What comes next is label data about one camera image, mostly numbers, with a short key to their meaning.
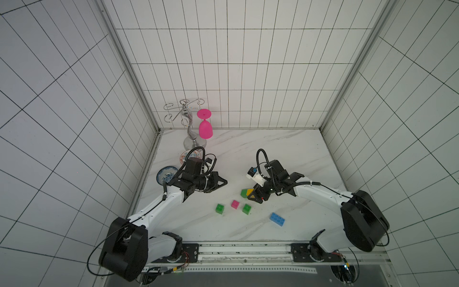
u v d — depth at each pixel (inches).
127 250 15.5
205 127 38.2
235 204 33.6
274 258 28.6
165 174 37.3
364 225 16.6
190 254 28.5
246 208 32.0
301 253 28.4
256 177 29.9
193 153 26.4
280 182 26.2
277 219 31.8
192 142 43.3
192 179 25.5
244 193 33.9
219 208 32.2
